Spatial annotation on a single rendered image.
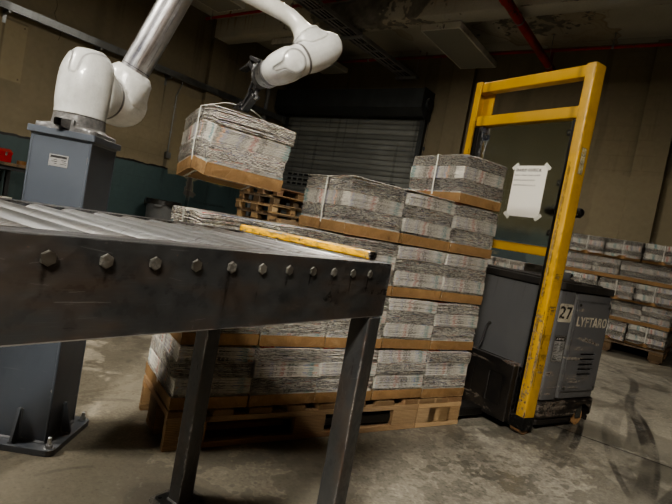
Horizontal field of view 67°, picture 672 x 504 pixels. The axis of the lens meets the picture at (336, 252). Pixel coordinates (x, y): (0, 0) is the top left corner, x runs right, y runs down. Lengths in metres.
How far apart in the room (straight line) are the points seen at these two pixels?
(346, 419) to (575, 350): 2.03
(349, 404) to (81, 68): 1.29
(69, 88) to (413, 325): 1.59
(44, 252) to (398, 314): 1.79
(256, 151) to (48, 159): 0.64
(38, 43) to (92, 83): 6.88
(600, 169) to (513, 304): 5.65
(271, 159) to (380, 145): 8.04
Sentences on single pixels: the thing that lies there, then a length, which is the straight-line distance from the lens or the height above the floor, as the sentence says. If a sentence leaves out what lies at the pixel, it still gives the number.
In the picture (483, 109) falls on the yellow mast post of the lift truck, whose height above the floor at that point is 1.71.
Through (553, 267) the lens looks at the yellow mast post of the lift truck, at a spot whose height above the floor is 0.85.
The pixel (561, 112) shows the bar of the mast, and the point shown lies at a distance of 2.86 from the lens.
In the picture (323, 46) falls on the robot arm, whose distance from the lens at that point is 1.75.
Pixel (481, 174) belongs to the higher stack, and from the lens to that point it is 2.48.
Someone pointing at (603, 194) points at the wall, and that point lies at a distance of 8.37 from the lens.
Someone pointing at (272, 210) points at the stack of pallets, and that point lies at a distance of 8.27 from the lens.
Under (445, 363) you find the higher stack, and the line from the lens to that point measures 2.52.
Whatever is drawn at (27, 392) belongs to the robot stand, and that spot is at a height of 0.17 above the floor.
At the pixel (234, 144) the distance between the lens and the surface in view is 1.75.
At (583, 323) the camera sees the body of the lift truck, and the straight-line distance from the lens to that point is 3.04.
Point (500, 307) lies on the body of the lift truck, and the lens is 3.02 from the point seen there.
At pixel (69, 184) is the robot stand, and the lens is 1.76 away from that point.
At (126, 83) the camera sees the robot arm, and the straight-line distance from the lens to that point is 1.97.
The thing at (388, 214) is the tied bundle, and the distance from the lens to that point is 2.11.
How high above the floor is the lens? 0.86
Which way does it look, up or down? 3 degrees down
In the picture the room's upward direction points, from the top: 10 degrees clockwise
